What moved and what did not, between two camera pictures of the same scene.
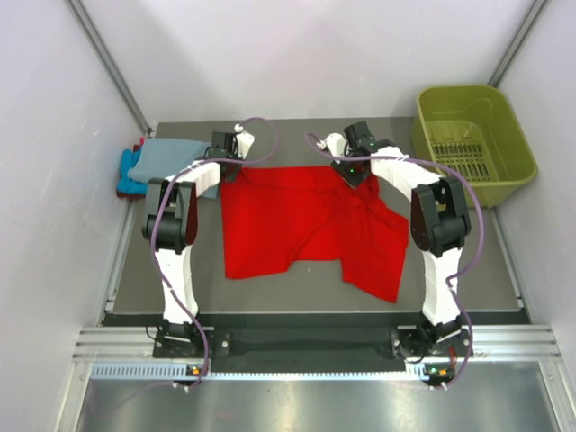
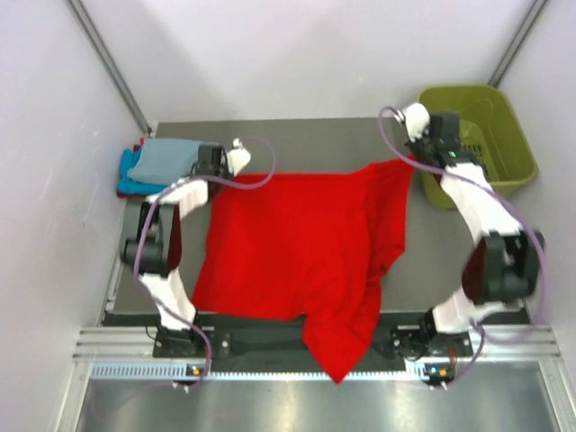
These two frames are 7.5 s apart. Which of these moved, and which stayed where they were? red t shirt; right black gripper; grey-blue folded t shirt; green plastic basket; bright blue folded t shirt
Moved: right black gripper; red t shirt
Stayed: grey-blue folded t shirt; bright blue folded t shirt; green plastic basket
